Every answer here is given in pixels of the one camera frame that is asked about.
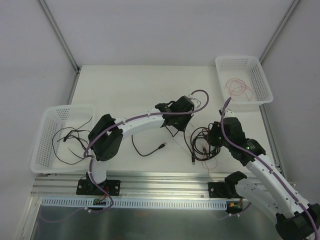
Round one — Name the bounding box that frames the white slotted cable duct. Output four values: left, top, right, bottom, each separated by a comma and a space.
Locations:
41, 196, 227, 211

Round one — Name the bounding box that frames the left aluminium frame post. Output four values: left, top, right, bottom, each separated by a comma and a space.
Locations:
36, 0, 80, 73

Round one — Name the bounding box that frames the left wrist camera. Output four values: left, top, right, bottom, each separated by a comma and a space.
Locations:
187, 94, 202, 109

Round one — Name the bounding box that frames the white plastic basket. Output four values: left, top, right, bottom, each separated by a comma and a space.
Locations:
215, 55, 274, 112
30, 104, 96, 174

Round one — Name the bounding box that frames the right aluminium frame post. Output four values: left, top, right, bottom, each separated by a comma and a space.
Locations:
259, 0, 303, 64

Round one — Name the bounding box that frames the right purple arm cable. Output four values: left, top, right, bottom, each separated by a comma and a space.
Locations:
220, 97, 318, 233

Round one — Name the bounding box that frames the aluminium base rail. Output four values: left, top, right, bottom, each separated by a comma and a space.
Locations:
30, 171, 228, 200

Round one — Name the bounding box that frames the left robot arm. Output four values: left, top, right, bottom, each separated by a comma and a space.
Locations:
76, 95, 197, 196

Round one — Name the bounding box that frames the right white plastic basket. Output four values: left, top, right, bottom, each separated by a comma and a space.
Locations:
215, 55, 274, 112

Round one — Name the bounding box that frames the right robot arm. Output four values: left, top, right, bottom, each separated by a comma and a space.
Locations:
205, 117, 320, 240

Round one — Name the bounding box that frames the thin red wire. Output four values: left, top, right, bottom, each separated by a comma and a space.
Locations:
223, 77, 255, 102
172, 122, 220, 173

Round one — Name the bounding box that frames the thin black cable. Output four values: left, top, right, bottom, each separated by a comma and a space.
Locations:
51, 116, 93, 165

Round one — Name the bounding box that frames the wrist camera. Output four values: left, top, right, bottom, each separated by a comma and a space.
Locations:
219, 108, 236, 118
187, 94, 202, 109

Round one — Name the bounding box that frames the aluminium frame post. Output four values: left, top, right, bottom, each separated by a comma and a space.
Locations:
36, 0, 80, 73
259, 0, 303, 64

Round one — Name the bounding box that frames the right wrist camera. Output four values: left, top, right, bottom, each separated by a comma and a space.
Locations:
219, 108, 236, 118

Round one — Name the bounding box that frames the left white plastic basket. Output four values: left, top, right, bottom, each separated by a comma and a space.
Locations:
30, 104, 96, 174

